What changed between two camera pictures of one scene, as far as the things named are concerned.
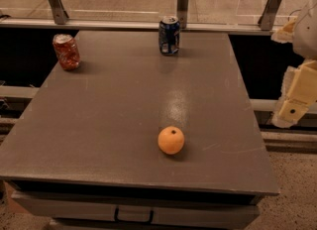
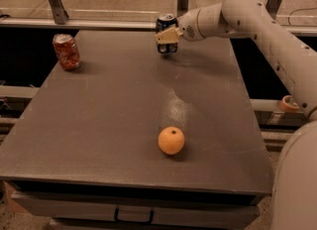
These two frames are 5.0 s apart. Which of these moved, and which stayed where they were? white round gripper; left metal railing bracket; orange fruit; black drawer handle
Moved: white round gripper
Stayed: left metal railing bracket; black drawer handle; orange fruit
